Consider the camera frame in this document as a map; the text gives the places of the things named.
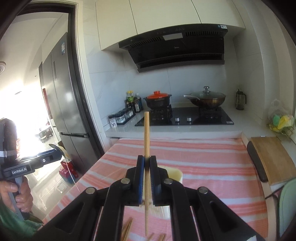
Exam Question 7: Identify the white patterned spice jar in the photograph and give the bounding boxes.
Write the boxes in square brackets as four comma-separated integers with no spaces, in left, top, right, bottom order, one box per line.
[108,114,117,128]

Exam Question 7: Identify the grey double door refrigerator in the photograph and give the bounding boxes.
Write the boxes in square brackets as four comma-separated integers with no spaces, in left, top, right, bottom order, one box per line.
[42,33,99,174]

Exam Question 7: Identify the pink white striped tablecloth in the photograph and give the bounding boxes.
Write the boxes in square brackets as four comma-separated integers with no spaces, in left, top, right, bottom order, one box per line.
[44,138,268,238]

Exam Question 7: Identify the green sleeve forearm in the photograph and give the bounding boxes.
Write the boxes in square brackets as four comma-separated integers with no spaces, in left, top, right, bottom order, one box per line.
[1,200,43,240]

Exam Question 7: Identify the person's left hand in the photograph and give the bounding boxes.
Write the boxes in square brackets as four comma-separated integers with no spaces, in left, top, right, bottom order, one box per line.
[1,177,33,213]

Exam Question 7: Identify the cream ribbed storage box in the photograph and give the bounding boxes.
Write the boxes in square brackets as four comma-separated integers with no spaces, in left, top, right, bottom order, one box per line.
[142,166,183,219]

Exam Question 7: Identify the brown chopstick pair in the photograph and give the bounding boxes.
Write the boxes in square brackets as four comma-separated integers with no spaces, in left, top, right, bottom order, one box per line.
[120,218,133,241]

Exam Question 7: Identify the black spice rack with jars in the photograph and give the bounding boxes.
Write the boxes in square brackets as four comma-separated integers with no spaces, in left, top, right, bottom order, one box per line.
[114,108,135,125]

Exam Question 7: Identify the dark glass kettle jar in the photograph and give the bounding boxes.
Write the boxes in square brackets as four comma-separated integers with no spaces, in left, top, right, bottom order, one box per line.
[235,89,247,110]

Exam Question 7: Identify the white upper cabinets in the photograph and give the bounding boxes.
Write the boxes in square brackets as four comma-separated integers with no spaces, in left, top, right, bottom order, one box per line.
[96,1,245,51]

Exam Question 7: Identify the wooden cutting board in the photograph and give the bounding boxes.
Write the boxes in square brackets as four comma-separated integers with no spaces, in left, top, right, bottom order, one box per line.
[251,137,295,185]

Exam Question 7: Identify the wire basket with sponges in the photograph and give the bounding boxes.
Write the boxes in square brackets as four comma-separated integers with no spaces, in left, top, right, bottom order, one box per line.
[268,99,295,138]

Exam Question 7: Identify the wok with glass lid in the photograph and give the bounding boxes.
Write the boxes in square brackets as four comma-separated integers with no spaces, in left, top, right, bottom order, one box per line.
[183,86,226,109]

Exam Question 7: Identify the light wooden chopstick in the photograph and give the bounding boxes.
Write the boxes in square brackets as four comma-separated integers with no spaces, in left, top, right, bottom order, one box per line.
[144,111,151,236]

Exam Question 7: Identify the black range hood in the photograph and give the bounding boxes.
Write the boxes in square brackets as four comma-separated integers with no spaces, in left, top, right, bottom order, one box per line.
[118,24,228,73]

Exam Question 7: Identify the black gas cooktop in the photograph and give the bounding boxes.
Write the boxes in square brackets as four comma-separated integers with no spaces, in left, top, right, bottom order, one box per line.
[149,106,234,126]

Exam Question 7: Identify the oil bottles cluster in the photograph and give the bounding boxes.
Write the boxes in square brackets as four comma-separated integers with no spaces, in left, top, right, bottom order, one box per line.
[125,90,144,113]

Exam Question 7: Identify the black pot with orange lid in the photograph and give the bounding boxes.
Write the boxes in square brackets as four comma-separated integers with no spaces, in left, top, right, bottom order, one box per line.
[144,90,171,109]

